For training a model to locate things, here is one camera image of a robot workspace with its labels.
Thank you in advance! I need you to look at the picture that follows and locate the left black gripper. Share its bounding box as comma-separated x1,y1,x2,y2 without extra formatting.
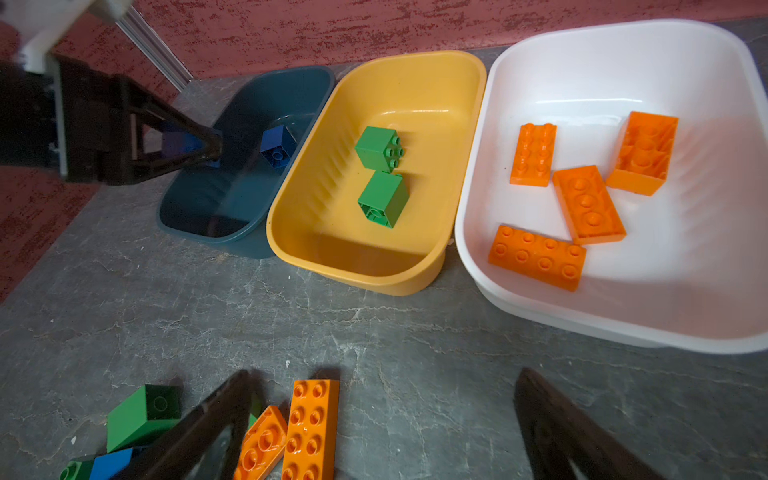
1,56,223,185

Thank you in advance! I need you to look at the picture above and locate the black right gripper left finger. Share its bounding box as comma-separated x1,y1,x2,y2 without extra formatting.
115,370,252,479

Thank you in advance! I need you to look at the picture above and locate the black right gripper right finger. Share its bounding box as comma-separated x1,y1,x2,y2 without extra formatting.
514,367,661,479

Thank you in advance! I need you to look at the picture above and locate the orange long lego brick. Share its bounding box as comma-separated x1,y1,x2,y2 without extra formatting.
281,379,340,480

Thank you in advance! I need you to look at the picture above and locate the green lego brick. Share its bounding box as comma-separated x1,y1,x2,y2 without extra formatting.
59,459,94,480
358,171,409,229
107,384,181,453
355,126,405,173

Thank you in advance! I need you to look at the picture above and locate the teal plastic bin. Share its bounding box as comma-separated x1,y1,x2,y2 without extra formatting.
156,66,336,259

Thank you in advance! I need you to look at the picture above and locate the yellow plastic bin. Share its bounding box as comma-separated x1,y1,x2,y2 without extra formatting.
267,51,487,296

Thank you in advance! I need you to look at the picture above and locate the aluminium corner post left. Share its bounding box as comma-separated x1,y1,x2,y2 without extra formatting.
117,6,193,91

